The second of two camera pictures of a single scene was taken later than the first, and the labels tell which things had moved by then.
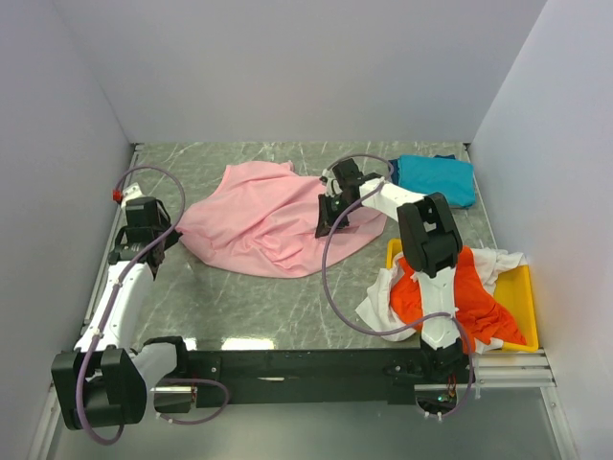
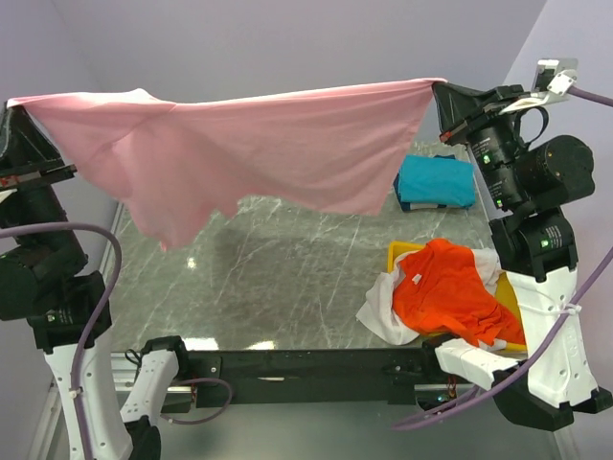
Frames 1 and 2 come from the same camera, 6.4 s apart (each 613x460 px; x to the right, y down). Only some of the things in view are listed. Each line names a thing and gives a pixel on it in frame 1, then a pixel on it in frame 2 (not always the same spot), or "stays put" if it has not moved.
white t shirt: [378, 310] stays put
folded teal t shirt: [427, 174] stays put
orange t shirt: [482, 318] stays put
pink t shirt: [262, 222] -> [341, 149]
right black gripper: [327, 221] -> [461, 109]
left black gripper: [170, 239] -> [26, 151]
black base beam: [378, 377] stays put
